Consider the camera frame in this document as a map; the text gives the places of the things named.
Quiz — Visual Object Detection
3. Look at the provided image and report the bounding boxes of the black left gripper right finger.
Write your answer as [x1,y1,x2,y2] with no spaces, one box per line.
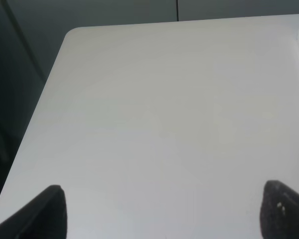
[260,180,299,239]

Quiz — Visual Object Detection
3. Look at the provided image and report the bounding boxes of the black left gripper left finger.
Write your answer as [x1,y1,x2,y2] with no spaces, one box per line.
[0,185,67,239]

